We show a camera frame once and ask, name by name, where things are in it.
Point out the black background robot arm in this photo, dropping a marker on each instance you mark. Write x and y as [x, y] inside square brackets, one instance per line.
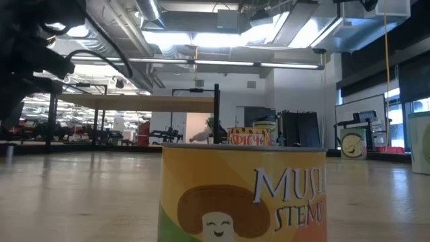
[168, 136]

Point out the black background camera stand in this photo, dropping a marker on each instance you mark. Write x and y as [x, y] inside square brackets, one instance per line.
[196, 90]

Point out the long linear ceiling light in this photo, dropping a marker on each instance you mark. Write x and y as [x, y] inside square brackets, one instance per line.
[221, 62]

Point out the round silver ceiling duct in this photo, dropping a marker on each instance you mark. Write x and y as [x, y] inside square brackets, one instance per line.
[151, 10]

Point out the tall blue yellow can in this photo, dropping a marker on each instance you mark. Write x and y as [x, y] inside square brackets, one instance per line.
[271, 129]

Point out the dark wall monitor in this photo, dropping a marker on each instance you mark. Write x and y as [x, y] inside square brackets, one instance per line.
[255, 113]

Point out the person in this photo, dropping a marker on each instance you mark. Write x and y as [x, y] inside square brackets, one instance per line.
[201, 136]

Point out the whiteboard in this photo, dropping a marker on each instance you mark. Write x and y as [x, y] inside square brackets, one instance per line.
[349, 111]

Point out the black robot workstation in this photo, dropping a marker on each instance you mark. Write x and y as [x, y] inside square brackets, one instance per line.
[364, 117]

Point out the grey metal post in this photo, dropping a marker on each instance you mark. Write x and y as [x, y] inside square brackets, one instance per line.
[9, 154]

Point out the red flat object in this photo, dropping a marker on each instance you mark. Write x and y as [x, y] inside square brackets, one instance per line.
[389, 150]

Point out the black folding panel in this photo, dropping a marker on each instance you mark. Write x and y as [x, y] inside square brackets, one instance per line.
[299, 129]

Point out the short yellow spicy can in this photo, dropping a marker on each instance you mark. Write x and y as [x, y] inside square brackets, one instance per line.
[248, 138]

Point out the wooden shelf black frame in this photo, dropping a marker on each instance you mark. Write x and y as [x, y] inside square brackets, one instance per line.
[134, 102]

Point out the green potted plant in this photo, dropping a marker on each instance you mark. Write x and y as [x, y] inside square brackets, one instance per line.
[211, 122]

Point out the white can green red print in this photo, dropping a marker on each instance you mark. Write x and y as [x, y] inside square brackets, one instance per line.
[420, 144]

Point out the red cabinet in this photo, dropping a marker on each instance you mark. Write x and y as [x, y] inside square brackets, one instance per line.
[143, 134]

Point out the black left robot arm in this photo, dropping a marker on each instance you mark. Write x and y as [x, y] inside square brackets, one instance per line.
[30, 57]

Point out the rectangular silver ceiling duct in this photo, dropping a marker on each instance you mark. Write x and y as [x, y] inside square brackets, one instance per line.
[356, 33]

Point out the background robot workstations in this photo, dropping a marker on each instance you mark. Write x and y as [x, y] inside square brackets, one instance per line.
[77, 131]

